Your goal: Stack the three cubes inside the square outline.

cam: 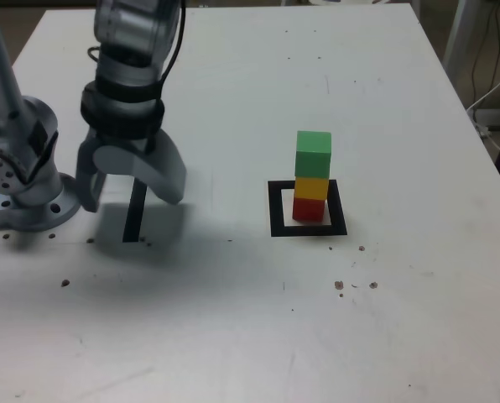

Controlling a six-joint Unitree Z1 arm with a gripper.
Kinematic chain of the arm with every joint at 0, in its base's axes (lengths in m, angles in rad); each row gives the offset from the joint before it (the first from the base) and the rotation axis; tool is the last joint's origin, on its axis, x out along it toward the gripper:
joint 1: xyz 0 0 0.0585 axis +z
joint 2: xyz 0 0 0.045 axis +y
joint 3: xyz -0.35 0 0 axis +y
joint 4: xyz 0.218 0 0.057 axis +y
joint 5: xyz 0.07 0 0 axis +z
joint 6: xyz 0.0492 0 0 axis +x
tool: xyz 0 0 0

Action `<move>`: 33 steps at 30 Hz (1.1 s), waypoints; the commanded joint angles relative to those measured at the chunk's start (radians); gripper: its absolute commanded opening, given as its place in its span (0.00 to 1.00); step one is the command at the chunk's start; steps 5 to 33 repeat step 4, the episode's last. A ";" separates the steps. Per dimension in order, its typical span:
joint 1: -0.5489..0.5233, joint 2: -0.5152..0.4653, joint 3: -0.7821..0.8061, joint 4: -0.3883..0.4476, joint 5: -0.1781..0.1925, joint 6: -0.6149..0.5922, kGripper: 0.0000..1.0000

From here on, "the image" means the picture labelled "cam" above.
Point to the yellow cube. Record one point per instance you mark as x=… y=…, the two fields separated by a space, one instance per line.
x=310 y=189

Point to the black tape strip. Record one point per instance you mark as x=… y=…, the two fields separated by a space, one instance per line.
x=132 y=222

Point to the green cube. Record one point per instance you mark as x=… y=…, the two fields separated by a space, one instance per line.
x=313 y=155

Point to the white metal post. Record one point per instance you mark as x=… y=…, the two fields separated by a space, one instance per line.
x=457 y=33

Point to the black tape square outline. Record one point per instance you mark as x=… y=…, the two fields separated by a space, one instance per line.
x=275 y=210

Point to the red cube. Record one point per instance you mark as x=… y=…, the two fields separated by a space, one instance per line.
x=308 y=210

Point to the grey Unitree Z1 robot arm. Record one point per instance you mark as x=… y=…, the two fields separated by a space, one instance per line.
x=6 y=84

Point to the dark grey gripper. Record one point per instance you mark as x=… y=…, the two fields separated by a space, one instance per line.
x=141 y=144

